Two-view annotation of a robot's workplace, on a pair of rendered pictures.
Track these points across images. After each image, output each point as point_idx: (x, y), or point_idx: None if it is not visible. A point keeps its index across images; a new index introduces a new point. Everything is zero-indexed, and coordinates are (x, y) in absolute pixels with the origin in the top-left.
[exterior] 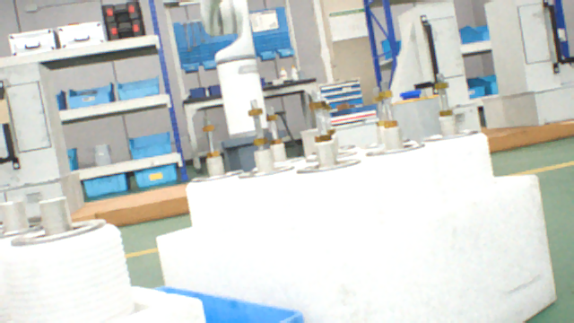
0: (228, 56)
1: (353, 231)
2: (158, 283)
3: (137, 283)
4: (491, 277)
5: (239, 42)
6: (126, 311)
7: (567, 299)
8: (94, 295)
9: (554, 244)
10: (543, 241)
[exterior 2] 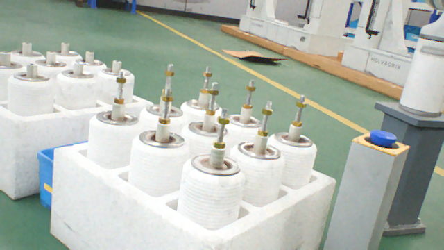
0: (421, 32)
1: (88, 154)
2: (333, 174)
3: (338, 168)
4: None
5: (434, 22)
6: (21, 112)
7: None
8: (10, 100)
9: None
10: None
